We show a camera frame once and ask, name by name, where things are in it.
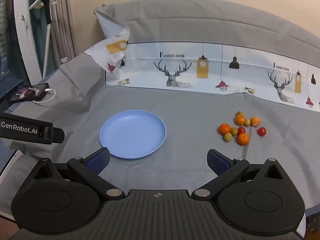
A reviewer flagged white charging cable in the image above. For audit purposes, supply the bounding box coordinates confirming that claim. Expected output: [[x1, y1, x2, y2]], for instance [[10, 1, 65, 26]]
[[32, 88, 56, 103]]

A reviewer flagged blue plastic plate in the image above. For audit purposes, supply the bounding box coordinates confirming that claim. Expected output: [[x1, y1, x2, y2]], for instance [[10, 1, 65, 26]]
[[99, 110, 167, 159]]

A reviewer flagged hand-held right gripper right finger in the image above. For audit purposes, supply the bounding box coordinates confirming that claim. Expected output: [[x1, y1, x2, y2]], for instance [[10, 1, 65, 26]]
[[192, 149, 288, 200]]

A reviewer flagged printed deer duvet cover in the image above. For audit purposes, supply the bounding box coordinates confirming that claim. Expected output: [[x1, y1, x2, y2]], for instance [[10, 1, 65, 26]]
[[84, 4, 320, 112]]

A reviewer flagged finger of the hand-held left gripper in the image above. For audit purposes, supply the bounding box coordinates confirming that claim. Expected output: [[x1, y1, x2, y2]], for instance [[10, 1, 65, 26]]
[[41, 127, 65, 144]]

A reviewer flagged black garment steamer handle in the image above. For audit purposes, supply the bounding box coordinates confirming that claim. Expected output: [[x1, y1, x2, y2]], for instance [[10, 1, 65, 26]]
[[34, 0, 53, 79]]

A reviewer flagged teal curtain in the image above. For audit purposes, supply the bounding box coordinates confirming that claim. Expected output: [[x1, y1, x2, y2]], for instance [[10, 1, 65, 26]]
[[29, 0, 52, 79]]

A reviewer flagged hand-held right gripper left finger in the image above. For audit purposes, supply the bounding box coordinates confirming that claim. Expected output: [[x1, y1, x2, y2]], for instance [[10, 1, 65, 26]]
[[30, 147, 125, 201]]

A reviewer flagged black smartphone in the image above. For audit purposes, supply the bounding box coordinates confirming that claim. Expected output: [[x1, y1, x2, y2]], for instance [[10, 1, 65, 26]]
[[9, 83, 50, 103]]

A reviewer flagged white window frame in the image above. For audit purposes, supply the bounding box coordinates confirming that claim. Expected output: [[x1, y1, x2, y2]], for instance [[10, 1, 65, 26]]
[[12, 0, 42, 83]]

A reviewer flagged grey bed sheet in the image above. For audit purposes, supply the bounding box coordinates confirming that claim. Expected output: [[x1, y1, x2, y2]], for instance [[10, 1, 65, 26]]
[[0, 54, 320, 215]]

